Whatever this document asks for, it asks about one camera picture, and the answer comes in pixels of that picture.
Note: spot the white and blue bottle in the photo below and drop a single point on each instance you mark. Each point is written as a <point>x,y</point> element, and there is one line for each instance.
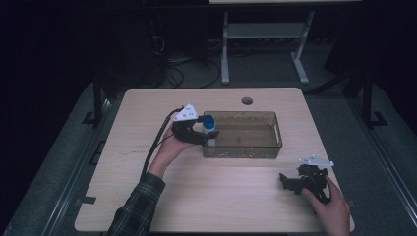
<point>208,122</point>

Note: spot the grey metal stand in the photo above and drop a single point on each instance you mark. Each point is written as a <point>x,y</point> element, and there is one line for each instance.
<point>265,31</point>

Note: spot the person's right hand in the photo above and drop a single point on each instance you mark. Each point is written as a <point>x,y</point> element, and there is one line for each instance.
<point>331,213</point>

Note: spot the aluminium floor rail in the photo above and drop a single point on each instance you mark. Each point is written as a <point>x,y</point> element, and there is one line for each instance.
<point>383,154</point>
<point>77,167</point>

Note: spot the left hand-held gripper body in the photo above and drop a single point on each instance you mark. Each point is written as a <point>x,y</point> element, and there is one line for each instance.
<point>185,131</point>

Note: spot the clear brown plastic bin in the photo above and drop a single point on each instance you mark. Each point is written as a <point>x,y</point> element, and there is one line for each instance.
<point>246,137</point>

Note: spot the black metal post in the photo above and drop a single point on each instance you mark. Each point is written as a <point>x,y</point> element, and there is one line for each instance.
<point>97,101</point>
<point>367,101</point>

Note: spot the person's left hand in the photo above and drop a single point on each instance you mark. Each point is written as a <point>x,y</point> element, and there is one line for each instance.
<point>172,147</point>

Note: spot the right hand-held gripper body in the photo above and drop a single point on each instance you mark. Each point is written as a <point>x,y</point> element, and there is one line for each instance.
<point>311,173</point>

